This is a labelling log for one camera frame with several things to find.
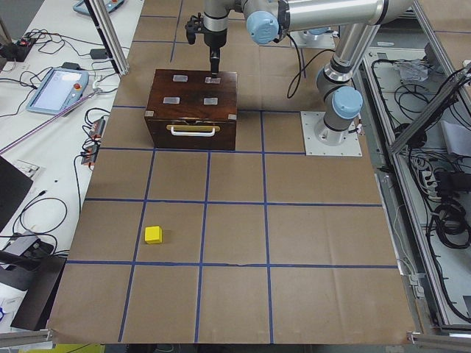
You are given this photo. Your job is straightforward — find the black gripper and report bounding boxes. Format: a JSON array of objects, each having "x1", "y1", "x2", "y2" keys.
[{"x1": 204, "y1": 30, "x2": 225, "y2": 77}]

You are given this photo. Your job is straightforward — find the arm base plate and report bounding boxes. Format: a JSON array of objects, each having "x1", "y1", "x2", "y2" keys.
[
  {"x1": 290, "y1": 31, "x2": 335, "y2": 49},
  {"x1": 300, "y1": 111, "x2": 362, "y2": 157}
]

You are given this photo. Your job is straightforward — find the blue teach pendant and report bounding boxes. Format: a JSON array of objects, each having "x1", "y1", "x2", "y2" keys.
[
  {"x1": 26, "y1": 68, "x2": 89, "y2": 115},
  {"x1": 72, "y1": 0, "x2": 127, "y2": 15}
]

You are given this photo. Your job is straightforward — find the wooden drawer with white handle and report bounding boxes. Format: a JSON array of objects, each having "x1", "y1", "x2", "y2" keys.
[{"x1": 146, "y1": 118, "x2": 236, "y2": 151}]

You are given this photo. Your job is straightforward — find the yellow block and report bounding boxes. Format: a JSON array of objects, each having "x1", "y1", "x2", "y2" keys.
[{"x1": 144, "y1": 226, "x2": 163, "y2": 244}]

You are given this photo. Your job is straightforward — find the dark wooden drawer box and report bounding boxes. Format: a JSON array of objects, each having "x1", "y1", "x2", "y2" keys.
[{"x1": 144, "y1": 68, "x2": 238, "y2": 151}]

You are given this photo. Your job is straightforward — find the brown paper table cover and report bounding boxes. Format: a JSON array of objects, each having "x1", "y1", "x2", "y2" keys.
[{"x1": 46, "y1": 0, "x2": 471, "y2": 346}]

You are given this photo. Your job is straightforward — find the black power adapter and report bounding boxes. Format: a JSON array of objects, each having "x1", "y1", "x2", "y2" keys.
[{"x1": 89, "y1": 49, "x2": 108, "y2": 60}]

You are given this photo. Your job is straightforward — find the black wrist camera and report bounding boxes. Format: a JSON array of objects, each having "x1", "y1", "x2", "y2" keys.
[{"x1": 185, "y1": 13, "x2": 202, "y2": 45}]

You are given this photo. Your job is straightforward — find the aluminium frame post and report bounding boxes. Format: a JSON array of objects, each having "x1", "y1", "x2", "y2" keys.
[{"x1": 84, "y1": 0, "x2": 130, "y2": 76}]

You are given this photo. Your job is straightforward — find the black laptop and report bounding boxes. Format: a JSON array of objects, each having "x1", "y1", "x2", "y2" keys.
[{"x1": 0, "y1": 157, "x2": 33, "y2": 230}]

